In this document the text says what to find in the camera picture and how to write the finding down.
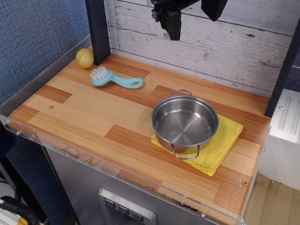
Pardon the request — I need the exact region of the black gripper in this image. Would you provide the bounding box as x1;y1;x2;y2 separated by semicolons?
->
151;0;227;41

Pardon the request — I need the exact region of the light blue scrub brush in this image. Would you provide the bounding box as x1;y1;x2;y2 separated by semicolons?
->
90;66;143;89

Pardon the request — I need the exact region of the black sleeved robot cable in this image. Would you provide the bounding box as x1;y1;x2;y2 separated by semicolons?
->
0;200;36;223

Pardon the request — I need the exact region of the black right vertical post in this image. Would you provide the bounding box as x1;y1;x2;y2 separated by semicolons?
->
264;21;300;117

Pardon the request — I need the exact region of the yellow potato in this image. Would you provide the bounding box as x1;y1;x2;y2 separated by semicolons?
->
75;48;94;68

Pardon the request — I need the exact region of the stainless steel cabinet front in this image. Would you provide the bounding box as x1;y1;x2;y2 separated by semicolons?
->
46;148;211;225

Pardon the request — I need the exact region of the black vertical post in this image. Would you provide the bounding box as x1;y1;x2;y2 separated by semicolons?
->
85;0;111;65
264;21;300;117

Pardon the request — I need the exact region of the clear acrylic edge guard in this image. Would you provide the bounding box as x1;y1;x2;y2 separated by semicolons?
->
0;113;247;225

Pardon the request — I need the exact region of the yellow object bottom left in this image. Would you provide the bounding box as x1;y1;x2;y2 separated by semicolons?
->
17;215;40;225

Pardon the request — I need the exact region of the black left vertical post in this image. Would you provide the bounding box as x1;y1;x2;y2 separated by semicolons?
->
85;0;111;65

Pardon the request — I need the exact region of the white appliance at right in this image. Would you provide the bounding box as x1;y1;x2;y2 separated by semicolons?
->
258;89;300;190

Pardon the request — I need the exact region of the stainless steel pot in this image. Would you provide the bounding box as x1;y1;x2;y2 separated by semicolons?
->
150;89;219;161

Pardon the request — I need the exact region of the silver button control panel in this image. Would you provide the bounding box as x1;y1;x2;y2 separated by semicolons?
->
98;188;157;225

